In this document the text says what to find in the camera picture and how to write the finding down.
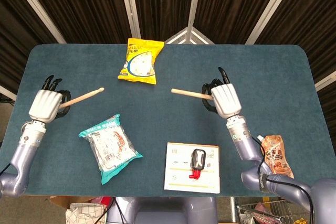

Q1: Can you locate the grey robot torso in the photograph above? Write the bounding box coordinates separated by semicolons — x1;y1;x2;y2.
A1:
106;196;218;224

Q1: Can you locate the white orange product box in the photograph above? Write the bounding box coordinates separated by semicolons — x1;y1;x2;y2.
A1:
164;142;221;195

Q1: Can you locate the teal velvet table cloth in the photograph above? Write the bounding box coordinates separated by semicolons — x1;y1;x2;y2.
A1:
6;43;330;198

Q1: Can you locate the red package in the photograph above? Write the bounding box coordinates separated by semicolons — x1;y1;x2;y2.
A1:
90;196;114;206

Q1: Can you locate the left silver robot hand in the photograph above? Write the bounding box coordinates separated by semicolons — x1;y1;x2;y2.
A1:
28;76;71;124

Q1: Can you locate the dark folding screen white frame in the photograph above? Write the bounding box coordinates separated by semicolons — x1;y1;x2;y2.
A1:
0;0;336;104

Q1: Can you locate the teal shrimp snack package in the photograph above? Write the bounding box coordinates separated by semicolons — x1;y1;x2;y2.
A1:
78;114;144;185

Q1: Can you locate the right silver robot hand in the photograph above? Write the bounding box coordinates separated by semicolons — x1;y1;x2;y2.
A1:
201;67;242;119

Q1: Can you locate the brown cardboard box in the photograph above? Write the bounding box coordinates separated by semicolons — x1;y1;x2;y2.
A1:
49;196;116;224

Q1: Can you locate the brown spouted sauce pouch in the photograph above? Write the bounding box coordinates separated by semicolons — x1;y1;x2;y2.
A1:
256;134;295;180

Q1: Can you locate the white checked cloth bag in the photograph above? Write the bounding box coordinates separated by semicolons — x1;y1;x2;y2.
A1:
65;202;107;224

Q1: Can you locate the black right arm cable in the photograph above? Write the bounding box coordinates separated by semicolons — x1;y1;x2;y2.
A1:
257;136;316;224

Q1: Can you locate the wooden drumstick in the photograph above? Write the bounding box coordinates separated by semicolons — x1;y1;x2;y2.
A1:
60;87;105;109
171;88;214;101

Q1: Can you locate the metal wire basket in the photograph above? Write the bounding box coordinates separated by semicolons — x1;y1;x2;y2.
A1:
236;197;312;224

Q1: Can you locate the yellow snack bag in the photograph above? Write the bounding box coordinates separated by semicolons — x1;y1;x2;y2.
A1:
117;37;165;86

